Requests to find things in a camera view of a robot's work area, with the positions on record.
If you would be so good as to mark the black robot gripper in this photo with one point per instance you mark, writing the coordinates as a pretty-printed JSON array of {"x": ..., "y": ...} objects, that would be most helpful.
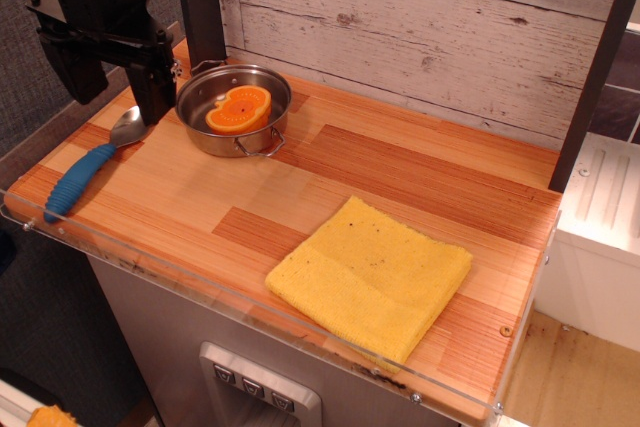
[{"x": 77, "y": 35}]

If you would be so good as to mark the orange toy half slice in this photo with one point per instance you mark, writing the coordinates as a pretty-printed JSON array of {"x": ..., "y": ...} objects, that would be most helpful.
[{"x": 244, "y": 109}]

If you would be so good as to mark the yellow folded cloth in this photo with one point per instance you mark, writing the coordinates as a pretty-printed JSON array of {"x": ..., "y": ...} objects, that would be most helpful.
[{"x": 371, "y": 281}]

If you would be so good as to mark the orange cloth bottom corner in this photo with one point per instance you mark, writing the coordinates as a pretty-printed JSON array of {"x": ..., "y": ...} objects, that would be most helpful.
[{"x": 51, "y": 416}]

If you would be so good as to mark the small steel pot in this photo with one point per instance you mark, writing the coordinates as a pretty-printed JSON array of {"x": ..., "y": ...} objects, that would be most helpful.
[{"x": 196, "y": 98}]

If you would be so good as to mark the clear acrylic edge guard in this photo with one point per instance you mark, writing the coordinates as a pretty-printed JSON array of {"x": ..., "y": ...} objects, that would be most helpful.
[{"x": 221, "y": 249}]

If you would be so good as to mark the grey toy fridge cabinet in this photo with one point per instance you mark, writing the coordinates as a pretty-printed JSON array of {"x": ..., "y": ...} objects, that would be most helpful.
[{"x": 164, "y": 331}]

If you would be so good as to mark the silver dispenser button panel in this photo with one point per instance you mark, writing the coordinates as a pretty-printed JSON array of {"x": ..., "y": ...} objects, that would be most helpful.
[{"x": 244, "y": 393}]

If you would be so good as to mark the white toy sink unit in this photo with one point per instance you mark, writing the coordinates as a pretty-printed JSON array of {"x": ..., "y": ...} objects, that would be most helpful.
[{"x": 590, "y": 279}]

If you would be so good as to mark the blue handled metal spoon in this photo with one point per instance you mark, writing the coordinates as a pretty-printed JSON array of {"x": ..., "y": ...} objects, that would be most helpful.
[{"x": 129, "y": 129}]

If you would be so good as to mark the dark left shelf post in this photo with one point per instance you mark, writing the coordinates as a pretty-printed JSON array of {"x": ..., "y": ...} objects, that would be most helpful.
[{"x": 205, "y": 34}]

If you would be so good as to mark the dark shelf post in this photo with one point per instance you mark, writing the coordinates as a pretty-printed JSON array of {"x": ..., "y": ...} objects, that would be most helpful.
[
  {"x": 205, "y": 34},
  {"x": 615, "y": 26}
]

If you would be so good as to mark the dark right shelf post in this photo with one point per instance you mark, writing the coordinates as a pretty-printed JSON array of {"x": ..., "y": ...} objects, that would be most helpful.
[{"x": 615, "y": 26}]

